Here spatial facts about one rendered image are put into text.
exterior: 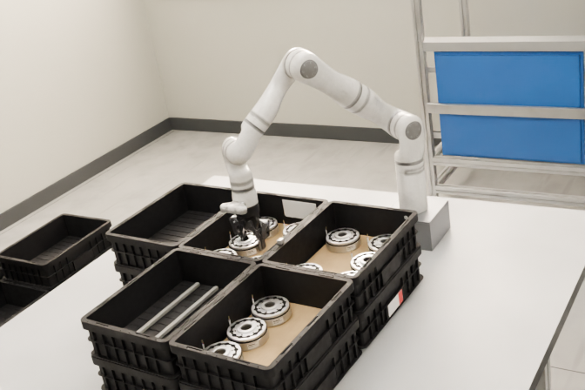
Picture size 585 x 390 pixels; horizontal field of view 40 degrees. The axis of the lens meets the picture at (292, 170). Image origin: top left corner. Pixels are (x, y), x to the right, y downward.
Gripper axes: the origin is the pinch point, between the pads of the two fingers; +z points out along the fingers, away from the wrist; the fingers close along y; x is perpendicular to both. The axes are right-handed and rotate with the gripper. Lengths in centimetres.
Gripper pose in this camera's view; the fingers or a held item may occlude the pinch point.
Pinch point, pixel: (253, 244)
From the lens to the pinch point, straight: 251.5
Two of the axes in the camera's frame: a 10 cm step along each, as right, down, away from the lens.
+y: -8.4, -0.9, 5.4
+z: 1.5, 9.1, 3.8
